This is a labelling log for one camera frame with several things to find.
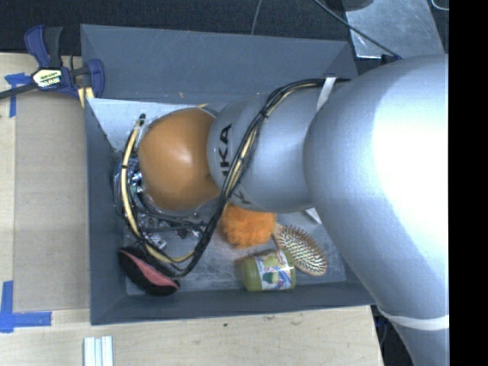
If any pale wood flat board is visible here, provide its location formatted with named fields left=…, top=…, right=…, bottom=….
left=12, top=96, right=92, bottom=313

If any black and red oval pad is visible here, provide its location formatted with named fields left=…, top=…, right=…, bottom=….
left=117, top=246, right=181, bottom=297

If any orange fluffy ball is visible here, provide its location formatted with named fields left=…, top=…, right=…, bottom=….
left=217, top=202, right=278, bottom=249

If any grey metal bin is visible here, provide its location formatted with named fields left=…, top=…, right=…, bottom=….
left=79, top=24, right=377, bottom=326

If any green jar with colourful label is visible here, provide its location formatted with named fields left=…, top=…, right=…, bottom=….
left=239, top=249, right=297, bottom=293

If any wooden hairbrush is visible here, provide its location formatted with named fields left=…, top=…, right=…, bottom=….
left=271, top=223, right=329, bottom=278

